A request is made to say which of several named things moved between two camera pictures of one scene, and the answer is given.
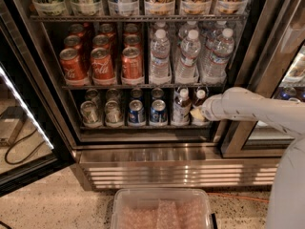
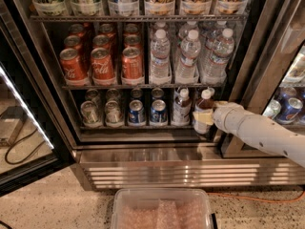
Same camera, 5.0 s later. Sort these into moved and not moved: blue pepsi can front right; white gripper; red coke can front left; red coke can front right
Moved: white gripper
Not moved: red coke can front left; blue pepsi can front right; red coke can front right
